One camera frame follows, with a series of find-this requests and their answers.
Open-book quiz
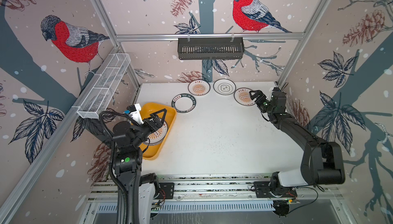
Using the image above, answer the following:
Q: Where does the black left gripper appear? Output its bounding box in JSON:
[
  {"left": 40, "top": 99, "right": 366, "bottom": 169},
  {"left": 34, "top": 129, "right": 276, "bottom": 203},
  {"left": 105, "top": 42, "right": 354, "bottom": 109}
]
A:
[{"left": 132, "top": 109, "right": 167, "bottom": 148}]

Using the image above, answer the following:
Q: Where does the orange sunburst plate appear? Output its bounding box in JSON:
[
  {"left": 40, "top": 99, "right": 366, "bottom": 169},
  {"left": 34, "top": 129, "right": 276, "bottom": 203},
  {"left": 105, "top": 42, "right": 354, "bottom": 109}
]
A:
[
  {"left": 143, "top": 121, "right": 168, "bottom": 146},
  {"left": 188, "top": 80, "right": 211, "bottom": 96},
  {"left": 234, "top": 87, "right": 255, "bottom": 106}
]

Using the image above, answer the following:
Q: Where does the green rim plate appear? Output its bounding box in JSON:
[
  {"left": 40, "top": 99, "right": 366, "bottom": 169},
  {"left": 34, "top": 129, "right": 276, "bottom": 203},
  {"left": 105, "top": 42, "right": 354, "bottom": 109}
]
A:
[{"left": 171, "top": 93, "right": 197, "bottom": 113}]

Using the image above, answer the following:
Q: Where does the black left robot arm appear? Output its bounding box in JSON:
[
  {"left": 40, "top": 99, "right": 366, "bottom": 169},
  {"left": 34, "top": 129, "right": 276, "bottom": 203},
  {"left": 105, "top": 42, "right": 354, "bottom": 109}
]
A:
[{"left": 99, "top": 105, "right": 167, "bottom": 224}]

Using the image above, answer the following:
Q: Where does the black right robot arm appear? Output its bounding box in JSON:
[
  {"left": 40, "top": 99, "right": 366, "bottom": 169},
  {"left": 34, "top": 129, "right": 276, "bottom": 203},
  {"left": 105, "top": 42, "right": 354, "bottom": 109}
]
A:
[{"left": 249, "top": 87, "right": 345, "bottom": 189}]

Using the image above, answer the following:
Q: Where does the yellow plastic bin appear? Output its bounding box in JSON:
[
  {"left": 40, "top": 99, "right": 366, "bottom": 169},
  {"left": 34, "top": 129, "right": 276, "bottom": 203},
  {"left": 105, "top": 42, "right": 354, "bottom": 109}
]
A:
[{"left": 140, "top": 102, "right": 177, "bottom": 161}]

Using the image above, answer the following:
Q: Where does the white black motif plate back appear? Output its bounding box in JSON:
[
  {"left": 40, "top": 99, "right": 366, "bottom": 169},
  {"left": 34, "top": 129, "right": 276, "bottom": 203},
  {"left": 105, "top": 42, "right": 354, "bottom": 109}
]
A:
[{"left": 213, "top": 79, "right": 236, "bottom": 96}]

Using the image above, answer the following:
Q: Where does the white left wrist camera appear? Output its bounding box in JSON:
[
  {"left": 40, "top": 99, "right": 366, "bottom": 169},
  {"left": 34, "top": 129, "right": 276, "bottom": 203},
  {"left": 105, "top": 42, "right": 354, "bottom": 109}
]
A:
[{"left": 124, "top": 104, "right": 143, "bottom": 125}]

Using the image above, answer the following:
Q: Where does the white mesh wire shelf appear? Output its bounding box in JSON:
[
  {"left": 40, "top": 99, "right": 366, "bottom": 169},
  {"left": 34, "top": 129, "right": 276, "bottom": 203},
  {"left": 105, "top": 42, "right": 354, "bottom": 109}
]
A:
[{"left": 77, "top": 53, "right": 131, "bottom": 119}]

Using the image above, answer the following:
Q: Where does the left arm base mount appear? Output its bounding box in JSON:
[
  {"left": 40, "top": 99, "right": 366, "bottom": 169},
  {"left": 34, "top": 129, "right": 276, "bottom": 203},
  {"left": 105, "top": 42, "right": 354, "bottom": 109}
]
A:
[{"left": 153, "top": 182, "right": 175, "bottom": 200}]

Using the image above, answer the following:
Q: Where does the aluminium frame crossbar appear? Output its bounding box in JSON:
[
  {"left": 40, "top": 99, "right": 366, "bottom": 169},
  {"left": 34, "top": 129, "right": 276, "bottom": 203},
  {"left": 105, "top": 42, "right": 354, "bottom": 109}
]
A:
[{"left": 115, "top": 33, "right": 305, "bottom": 42}]

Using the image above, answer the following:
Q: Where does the black hanging wire basket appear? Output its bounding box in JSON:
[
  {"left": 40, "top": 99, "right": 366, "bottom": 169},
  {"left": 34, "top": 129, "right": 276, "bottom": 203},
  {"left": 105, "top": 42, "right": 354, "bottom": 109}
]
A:
[{"left": 178, "top": 37, "right": 245, "bottom": 60}]

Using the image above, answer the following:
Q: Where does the aluminium rail bed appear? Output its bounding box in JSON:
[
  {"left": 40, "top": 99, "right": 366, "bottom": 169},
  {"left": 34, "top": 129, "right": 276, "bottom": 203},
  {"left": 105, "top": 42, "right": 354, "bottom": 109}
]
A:
[{"left": 87, "top": 174, "right": 343, "bottom": 201}]

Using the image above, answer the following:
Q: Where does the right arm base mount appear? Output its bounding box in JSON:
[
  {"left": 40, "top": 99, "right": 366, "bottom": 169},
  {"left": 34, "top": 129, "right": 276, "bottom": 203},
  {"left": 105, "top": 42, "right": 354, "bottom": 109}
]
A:
[{"left": 252, "top": 181, "right": 297, "bottom": 198}]

